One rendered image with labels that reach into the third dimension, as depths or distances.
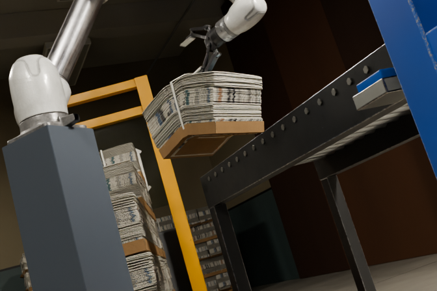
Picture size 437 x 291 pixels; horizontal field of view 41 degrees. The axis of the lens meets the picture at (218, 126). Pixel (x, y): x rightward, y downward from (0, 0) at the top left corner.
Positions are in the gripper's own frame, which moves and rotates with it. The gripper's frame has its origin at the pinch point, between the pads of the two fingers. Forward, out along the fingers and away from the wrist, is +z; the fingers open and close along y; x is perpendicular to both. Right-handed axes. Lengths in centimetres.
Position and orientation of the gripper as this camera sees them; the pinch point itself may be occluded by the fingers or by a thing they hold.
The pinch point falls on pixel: (188, 58)
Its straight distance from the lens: 243.3
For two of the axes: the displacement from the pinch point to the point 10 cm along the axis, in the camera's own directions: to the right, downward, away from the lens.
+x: 6.8, 0.0, 7.4
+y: 3.2, 9.0, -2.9
